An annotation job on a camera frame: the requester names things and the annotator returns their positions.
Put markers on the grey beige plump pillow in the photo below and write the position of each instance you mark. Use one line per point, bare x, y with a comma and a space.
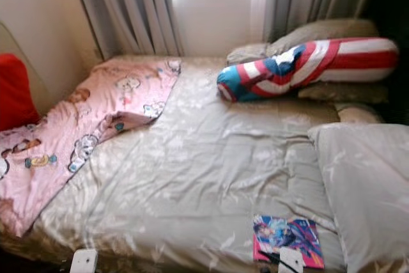
326, 30

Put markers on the large beige floral pillow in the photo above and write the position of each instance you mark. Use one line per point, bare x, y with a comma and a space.
364, 190

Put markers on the flat beige floral pillow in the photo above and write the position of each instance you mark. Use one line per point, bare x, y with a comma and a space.
345, 93

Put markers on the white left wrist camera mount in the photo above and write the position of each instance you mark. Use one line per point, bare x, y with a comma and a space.
84, 261

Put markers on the colourful comic book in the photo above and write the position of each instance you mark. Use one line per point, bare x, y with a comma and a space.
284, 234

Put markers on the red white blue striped bolster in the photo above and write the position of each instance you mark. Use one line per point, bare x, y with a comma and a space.
313, 65

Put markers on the small beige cushion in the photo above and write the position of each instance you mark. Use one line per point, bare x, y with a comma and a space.
358, 114

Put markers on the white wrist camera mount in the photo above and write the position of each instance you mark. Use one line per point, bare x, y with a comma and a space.
84, 261
291, 261

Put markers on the bed with beige floral sheet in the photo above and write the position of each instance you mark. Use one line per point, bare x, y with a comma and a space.
204, 177

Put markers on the pink cartoon blanket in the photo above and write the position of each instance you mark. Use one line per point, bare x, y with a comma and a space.
64, 145

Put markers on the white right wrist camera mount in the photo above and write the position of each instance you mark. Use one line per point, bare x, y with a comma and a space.
291, 261

